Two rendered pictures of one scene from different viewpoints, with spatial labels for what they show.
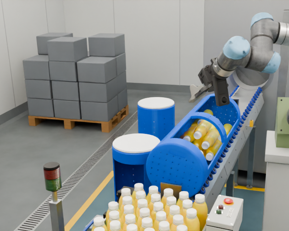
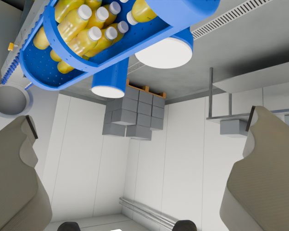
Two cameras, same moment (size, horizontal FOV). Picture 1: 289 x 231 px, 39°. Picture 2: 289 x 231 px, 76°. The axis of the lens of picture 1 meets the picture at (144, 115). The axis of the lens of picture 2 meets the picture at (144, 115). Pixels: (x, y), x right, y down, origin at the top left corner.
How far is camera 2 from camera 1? 1.54 m
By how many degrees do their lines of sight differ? 20
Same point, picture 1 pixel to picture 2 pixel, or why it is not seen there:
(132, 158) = (182, 33)
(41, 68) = (154, 123)
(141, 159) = not seen: hidden behind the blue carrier
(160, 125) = (110, 71)
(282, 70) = not seen: outside the picture
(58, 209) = not seen: outside the picture
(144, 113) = (121, 85)
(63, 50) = (141, 132)
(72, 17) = (125, 144)
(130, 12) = (92, 143)
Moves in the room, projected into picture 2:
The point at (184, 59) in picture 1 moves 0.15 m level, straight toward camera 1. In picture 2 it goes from (65, 111) to (65, 110)
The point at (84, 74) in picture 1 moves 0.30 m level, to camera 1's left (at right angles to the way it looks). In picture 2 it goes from (132, 116) to (146, 118)
